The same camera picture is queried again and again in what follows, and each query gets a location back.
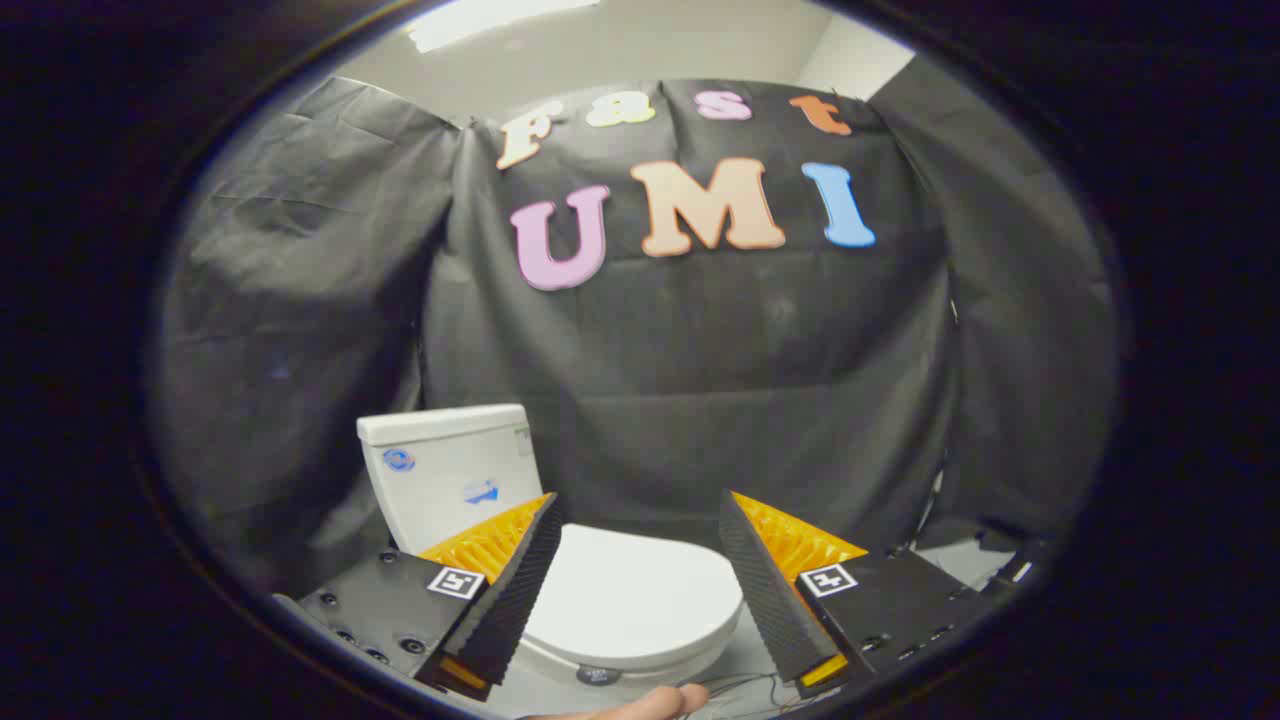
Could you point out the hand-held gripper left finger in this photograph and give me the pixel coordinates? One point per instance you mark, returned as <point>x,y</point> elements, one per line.
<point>510,590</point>

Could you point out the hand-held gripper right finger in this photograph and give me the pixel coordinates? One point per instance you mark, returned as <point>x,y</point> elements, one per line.
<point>765,590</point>

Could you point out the white toilet lid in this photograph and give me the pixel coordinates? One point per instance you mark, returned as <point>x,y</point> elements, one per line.
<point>640,595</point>

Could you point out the white toilet bowl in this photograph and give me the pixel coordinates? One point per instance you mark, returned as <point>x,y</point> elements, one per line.
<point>560,688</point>

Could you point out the white toilet tank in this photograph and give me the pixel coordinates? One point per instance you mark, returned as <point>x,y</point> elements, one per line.
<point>440,470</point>

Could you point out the black backdrop cloth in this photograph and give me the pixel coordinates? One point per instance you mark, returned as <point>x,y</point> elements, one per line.
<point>700,380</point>

